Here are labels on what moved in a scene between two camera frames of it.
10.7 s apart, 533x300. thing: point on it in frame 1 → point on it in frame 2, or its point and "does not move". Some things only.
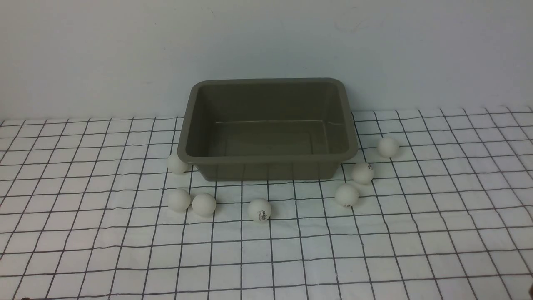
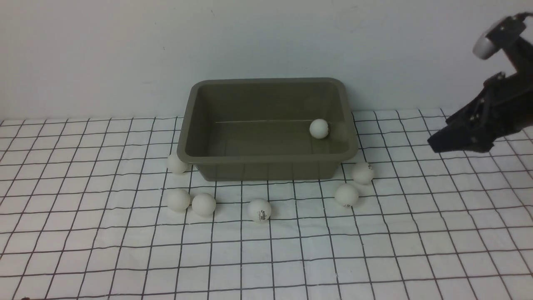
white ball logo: (362, 173) does not move
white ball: (346, 195) does not move
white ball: (387, 147) → (318, 128)
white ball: (176, 165) does not move
